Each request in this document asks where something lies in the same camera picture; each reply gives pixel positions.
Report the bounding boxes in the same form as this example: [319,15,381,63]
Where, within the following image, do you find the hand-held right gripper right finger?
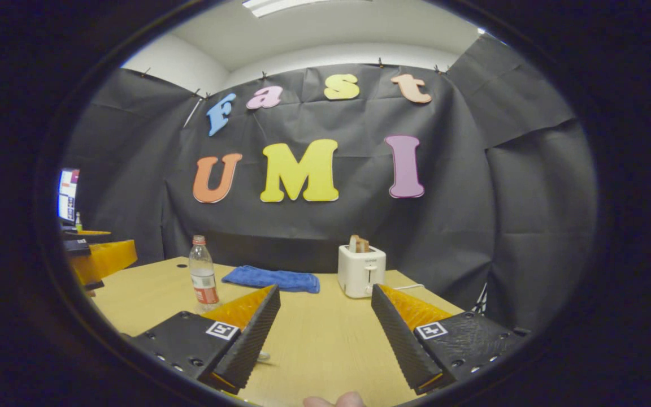
[370,283,531,396]

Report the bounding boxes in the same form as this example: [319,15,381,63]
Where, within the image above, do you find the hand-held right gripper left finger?
[129,284,281,395]

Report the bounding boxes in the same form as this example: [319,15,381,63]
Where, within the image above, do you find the clear plastic water bottle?
[189,235,222,314]

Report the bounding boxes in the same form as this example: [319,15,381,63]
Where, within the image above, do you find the computer monitor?
[57,168,80,222]

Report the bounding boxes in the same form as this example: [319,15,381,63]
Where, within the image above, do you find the blue folded cloth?
[222,265,321,294]

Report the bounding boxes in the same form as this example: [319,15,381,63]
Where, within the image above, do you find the white toaster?
[337,244,387,299]

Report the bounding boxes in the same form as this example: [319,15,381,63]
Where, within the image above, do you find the black backdrop cloth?
[63,34,597,334]

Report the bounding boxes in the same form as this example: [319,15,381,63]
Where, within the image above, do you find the thin white rod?
[183,97,203,129]

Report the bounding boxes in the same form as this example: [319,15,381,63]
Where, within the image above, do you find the ceiling light panel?
[242,0,371,18]

